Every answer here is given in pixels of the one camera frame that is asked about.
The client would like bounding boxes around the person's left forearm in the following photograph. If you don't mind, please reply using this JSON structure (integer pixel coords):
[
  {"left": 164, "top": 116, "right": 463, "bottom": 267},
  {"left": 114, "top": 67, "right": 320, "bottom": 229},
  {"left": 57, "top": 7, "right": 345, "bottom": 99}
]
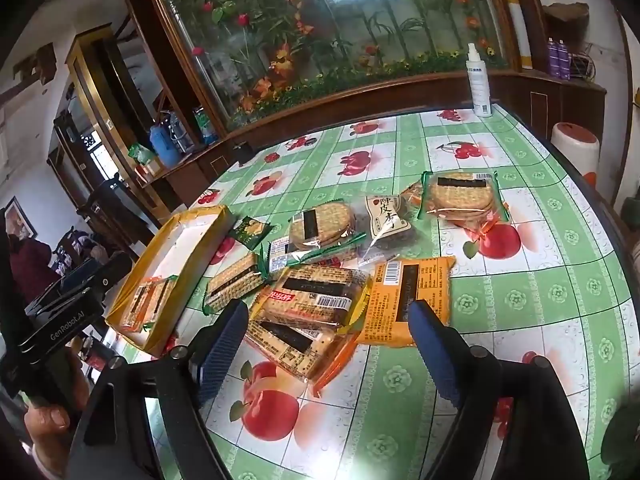
[{"left": 15, "top": 442, "right": 71, "bottom": 480}]

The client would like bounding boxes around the framed wall picture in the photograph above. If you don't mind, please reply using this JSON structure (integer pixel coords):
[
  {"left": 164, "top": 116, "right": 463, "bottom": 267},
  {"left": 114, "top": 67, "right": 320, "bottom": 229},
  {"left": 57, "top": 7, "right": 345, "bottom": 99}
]
[{"left": 2, "top": 197, "right": 39, "bottom": 239}]

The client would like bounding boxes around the wooden flower display cabinet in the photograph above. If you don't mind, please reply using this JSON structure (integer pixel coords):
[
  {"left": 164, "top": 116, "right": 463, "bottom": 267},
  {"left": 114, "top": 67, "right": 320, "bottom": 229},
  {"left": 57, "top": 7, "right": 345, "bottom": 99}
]
[{"left": 114, "top": 0, "right": 608, "bottom": 211}]

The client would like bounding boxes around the dark dried fruit packet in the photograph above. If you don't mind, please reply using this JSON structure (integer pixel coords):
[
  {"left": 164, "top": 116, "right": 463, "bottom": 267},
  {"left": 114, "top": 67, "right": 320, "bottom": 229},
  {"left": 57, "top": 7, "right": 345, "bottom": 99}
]
[{"left": 361, "top": 195, "right": 417, "bottom": 263}]

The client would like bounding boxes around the small green snack packet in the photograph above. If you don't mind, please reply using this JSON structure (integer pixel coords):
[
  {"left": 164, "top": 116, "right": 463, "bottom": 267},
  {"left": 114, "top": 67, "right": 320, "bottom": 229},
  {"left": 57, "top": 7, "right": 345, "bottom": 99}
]
[{"left": 230, "top": 216, "right": 272, "bottom": 251}]

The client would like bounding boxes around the yellow cardboard box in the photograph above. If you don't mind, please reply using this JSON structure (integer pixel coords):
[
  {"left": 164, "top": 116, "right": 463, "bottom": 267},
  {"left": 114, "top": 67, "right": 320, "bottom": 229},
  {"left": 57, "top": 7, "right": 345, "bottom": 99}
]
[{"left": 105, "top": 205, "right": 234, "bottom": 358}]

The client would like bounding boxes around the person's left hand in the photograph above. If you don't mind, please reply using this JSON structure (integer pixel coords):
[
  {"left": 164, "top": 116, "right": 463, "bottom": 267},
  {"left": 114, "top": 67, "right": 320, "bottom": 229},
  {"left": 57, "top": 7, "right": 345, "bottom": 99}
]
[{"left": 22, "top": 355, "right": 93, "bottom": 466}]

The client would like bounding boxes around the white label snack packet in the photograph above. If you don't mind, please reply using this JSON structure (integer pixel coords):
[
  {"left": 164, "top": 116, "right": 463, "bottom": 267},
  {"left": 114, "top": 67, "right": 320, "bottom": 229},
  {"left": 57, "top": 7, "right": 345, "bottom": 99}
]
[{"left": 267, "top": 237, "right": 303, "bottom": 275}]

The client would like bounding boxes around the dark wooden chair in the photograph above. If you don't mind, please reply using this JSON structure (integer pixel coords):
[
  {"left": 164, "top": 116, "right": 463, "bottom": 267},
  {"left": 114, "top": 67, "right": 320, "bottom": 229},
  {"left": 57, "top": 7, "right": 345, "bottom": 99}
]
[{"left": 75, "top": 174, "right": 157, "bottom": 262}]

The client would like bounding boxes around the green-edged square cracker packet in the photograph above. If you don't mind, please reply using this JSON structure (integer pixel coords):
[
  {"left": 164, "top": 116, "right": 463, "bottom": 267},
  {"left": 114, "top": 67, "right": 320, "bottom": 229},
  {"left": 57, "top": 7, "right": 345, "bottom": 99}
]
[{"left": 202, "top": 252, "right": 272, "bottom": 313}]

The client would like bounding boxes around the blue thermos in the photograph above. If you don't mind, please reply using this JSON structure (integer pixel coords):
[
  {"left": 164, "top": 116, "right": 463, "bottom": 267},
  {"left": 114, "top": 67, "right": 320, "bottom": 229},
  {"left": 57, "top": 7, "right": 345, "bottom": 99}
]
[{"left": 150, "top": 120, "right": 182, "bottom": 168}]

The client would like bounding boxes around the green bag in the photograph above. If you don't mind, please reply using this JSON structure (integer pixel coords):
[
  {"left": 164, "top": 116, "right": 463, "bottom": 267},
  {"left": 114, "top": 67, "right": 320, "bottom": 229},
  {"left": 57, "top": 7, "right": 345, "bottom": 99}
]
[{"left": 129, "top": 143, "right": 157, "bottom": 167}]

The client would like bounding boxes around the green label water bottle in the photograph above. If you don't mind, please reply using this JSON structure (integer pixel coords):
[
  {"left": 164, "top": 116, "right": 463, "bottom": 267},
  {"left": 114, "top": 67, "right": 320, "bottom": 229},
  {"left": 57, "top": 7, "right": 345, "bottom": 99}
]
[{"left": 192, "top": 107, "right": 219, "bottom": 147}]

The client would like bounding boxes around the long red-label cracker packet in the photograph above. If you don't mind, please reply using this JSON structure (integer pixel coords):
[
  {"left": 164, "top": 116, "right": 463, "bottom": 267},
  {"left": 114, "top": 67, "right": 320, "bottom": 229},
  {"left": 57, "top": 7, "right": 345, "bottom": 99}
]
[{"left": 249, "top": 265, "right": 372, "bottom": 332}]

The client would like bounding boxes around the green fruit-print tablecloth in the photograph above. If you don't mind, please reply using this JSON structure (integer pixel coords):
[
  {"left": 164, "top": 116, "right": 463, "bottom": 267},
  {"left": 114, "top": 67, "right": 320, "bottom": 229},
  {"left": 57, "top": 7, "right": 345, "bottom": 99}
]
[{"left": 165, "top": 102, "right": 640, "bottom": 480}]

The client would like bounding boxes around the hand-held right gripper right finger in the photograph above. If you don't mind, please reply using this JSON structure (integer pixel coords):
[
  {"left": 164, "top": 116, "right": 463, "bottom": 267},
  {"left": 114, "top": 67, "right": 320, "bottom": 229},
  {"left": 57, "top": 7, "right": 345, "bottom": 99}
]
[{"left": 407, "top": 300, "right": 593, "bottom": 480}]

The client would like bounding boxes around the white spray bottle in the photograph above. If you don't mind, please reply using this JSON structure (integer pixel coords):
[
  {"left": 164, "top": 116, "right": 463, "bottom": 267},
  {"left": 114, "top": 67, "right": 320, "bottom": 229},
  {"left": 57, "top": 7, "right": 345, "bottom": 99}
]
[{"left": 465, "top": 42, "right": 494, "bottom": 119}]

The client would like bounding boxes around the orange snack packet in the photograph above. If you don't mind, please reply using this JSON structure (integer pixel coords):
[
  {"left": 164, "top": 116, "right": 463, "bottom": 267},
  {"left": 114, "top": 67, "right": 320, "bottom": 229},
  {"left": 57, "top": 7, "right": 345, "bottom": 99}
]
[{"left": 354, "top": 256, "right": 457, "bottom": 350}]

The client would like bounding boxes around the wire basket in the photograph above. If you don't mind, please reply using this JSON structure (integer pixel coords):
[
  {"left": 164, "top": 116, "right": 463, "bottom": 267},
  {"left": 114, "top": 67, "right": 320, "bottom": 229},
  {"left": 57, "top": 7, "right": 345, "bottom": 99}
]
[{"left": 570, "top": 52, "right": 597, "bottom": 81}]

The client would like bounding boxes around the orange-edged square cracker packet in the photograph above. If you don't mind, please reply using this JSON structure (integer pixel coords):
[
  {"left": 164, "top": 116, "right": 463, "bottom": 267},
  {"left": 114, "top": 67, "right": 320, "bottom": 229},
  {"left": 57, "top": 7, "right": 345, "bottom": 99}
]
[{"left": 120, "top": 275, "right": 177, "bottom": 333}]

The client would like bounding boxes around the round cracker packet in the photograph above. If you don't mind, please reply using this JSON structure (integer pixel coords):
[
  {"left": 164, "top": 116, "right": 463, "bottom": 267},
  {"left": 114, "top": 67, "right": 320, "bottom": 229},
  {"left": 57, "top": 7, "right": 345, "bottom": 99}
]
[
  {"left": 289, "top": 202, "right": 367, "bottom": 262},
  {"left": 419, "top": 170, "right": 511, "bottom": 233}
]

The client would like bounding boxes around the white stool with red top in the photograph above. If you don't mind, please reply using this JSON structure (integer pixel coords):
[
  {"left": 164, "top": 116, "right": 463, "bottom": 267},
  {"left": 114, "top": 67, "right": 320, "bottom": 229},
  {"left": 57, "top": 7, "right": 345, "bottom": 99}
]
[{"left": 550, "top": 122, "right": 601, "bottom": 187}]

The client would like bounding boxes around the long orange-edged cracker packet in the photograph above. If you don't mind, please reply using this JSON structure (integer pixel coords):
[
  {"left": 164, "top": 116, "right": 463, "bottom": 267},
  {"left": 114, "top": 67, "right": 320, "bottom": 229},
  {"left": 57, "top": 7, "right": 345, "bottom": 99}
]
[{"left": 244, "top": 316, "right": 362, "bottom": 397}]

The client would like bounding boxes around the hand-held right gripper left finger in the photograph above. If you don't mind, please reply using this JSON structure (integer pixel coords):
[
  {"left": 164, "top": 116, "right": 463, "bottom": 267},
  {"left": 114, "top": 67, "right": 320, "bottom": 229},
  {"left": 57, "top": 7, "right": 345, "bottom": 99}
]
[{"left": 65, "top": 299, "right": 249, "bottom": 480}]

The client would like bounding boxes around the small orange cracker packet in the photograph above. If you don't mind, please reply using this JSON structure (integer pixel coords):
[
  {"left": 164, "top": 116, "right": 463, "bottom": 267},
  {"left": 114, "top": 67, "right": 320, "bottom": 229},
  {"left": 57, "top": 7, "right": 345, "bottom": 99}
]
[{"left": 400, "top": 182, "right": 426, "bottom": 221}]

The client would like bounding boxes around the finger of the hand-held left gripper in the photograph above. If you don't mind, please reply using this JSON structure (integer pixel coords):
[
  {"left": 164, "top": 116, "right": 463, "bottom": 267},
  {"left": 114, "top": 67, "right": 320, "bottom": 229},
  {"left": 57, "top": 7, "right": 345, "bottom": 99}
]
[{"left": 27, "top": 252, "right": 133, "bottom": 317}]

